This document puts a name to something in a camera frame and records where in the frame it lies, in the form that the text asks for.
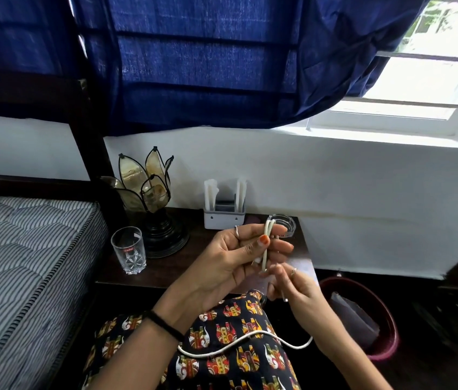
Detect person's left hand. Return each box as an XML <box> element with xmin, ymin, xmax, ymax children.
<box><xmin>167</xmin><ymin>223</ymin><xmax>295</xmax><ymax>330</ymax></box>

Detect person's right hand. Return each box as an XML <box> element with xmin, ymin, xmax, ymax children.
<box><xmin>259</xmin><ymin>262</ymin><xmax>337</xmax><ymax>346</ymax></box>

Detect white cord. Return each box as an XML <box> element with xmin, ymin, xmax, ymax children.
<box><xmin>178</xmin><ymin>219</ymin><xmax>314</xmax><ymax>359</ymax></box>

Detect person's left forearm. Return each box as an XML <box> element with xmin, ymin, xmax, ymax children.
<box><xmin>87</xmin><ymin>310</ymin><xmax>186</xmax><ymax>390</ymax></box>

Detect person's right forearm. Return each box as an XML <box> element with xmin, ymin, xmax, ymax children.
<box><xmin>317</xmin><ymin>321</ymin><xmax>393</xmax><ymax>390</ymax></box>

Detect clear glass ashtray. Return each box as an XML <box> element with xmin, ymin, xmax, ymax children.
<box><xmin>267</xmin><ymin>214</ymin><xmax>297</xmax><ymax>239</ymax></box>

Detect white plastic holder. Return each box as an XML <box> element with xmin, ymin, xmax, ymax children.
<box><xmin>203</xmin><ymin>198</ymin><xmax>247</xmax><ymax>230</ymax></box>

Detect white plastic stick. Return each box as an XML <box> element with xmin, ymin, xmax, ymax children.
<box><xmin>235</xmin><ymin>178</ymin><xmax>248</xmax><ymax>213</ymax></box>

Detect dark wooden bedside table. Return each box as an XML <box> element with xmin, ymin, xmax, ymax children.
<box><xmin>95</xmin><ymin>207</ymin><xmax>320</xmax><ymax>298</ymax></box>

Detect black patterned garment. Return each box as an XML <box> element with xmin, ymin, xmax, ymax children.
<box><xmin>82</xmin><ymin>290</ymin><xmax>303</xmax><ymax>390</ymax></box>

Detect grey paper bag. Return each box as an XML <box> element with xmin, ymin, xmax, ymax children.
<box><xmin>329</xmin><ymin>292</ymin><xmax>381</xmax><ymax>350</ymax></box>

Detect maroon plastic bin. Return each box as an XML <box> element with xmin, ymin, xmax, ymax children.
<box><xmin>319</xmin><ymin>276</ymin><xmax>400</xmax><ymax>363</ymax></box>

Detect black wrist band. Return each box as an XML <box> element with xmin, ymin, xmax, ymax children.
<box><xmin>145</xmin><ymin>310</ymin><xmax>186</xmax><ymax>343</ymax></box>

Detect lotus-shaped glass lamp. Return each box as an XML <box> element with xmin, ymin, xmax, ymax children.
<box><xmin>100</xmin><ymin>146</ymin><xmax>191</xmax><ymax>259</ymax></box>

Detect clear drinking glass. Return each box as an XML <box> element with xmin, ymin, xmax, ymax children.
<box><xmin>111</xmin><ymin>226</ymin><xmax>147</xmax><ymax>276</ymax></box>

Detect blue curtain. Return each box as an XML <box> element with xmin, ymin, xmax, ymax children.
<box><xmin>0</xmin><ymin>0</ymin><xmax>433</xmax><ymax>137</ymax></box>

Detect metal window bar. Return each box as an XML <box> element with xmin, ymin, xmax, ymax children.
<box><xmin>376</xmin><ymin>50</ymin><xmax>458</xmax><ymax>65</ymax></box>
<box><xmin>342</xmin><ymin>96</ymin><xmax>458</xmax><ymax>111</ymax></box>

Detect grey striped mattress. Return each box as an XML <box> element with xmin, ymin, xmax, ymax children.
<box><xmin>0</xmin><ymin>194</ymin><xmax>110</xmax><ymax>390</ymax></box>

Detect white window frame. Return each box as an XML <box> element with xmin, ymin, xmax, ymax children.
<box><xmin>273</xmin><ymin>0</ymin><xmax>458</xmax><ymax>149</ymax></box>

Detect dark wooden bed frame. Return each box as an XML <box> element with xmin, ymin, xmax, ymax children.
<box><xmin>0</xmin><ymin>67</ymin><xmax>129</xmax><ymax>390</ymax></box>

